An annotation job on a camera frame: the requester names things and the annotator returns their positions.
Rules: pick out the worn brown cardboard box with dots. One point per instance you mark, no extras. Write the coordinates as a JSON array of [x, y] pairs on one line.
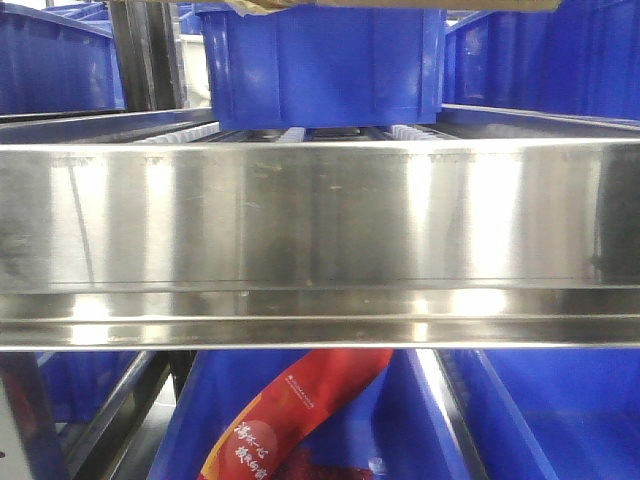
[[265, 7]]

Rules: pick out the blue bin middle shelf centre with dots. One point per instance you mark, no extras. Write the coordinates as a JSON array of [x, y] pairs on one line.
[[323, 67]]

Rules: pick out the blue bin shelf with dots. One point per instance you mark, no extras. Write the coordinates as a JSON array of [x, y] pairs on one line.
[[58, 59], [581, 59], [323, 67]]

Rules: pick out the dark metal shelf upright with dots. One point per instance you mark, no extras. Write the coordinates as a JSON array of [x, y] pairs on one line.
[[147, 41]]

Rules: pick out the blue bin middle shelf left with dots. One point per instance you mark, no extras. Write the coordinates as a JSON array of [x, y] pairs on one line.
[[58, 59]]

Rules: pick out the blue bin middle shelf right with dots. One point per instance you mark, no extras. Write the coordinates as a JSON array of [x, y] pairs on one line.
[[581, 59]]

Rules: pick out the red snack bag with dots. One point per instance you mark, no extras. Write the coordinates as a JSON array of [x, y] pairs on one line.
[[290, 408]]

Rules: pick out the blue bin lower centre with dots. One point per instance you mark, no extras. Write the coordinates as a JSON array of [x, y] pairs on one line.
[[394, 429]]

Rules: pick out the blue bin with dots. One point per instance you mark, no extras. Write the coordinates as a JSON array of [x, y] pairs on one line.
[[394, 429], [550, 414], [78, 383]]

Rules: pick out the blue bin lower right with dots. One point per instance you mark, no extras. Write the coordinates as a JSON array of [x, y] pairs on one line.
[[550, 414]]

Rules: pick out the blue bin lower left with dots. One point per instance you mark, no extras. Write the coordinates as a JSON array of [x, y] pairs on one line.
[[78, 383]]

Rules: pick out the stainless steel shelf rail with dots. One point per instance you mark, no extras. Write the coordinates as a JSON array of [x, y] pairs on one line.
[[446, 243]]

